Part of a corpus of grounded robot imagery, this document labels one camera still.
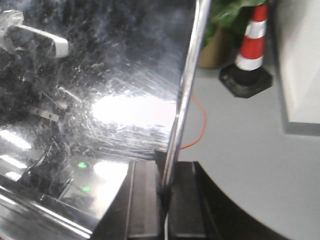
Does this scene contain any orange cable on floor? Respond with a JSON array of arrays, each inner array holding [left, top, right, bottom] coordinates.
[[180, 96, 208, 150]]

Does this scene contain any red white traffic cone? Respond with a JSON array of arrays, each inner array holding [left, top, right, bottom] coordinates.
[[219, 4, 273, 99]]

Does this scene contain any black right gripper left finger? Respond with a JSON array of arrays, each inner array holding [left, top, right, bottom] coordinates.
[[91, 150, 166, 240]]

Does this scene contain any silver metal tray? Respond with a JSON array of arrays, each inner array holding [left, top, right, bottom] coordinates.
[[0, 0, 211, 240]]

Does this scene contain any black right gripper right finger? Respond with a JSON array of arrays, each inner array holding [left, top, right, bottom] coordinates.
[[167, 161, 285, 240]]

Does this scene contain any green potted plant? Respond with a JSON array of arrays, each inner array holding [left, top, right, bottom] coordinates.
[[198, 0, 267, 69]]

